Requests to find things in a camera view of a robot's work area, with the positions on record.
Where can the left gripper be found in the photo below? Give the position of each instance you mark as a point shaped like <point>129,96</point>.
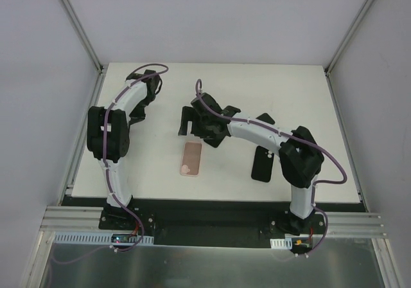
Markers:
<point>141,108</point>

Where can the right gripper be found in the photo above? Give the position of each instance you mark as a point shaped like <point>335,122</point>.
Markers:
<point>195,121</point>

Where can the pink phone case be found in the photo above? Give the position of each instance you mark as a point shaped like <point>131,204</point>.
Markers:
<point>191,156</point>

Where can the black phone case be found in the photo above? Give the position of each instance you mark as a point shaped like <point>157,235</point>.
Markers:
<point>262,165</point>

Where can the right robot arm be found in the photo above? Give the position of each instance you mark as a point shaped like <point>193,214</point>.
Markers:
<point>299,159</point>

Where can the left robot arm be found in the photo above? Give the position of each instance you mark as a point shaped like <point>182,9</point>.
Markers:
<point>108,137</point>

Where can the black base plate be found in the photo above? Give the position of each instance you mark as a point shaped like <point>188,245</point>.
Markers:
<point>227,224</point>

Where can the right white cable duct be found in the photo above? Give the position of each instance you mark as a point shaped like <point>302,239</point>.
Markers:
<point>281,244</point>

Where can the white cable duct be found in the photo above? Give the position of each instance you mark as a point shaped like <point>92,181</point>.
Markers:
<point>88,238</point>
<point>281,244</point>

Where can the aluminium frame rail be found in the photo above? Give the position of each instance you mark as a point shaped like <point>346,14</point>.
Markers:
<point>340,224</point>

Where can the left white cable duct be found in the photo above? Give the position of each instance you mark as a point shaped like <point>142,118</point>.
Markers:
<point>88,238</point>

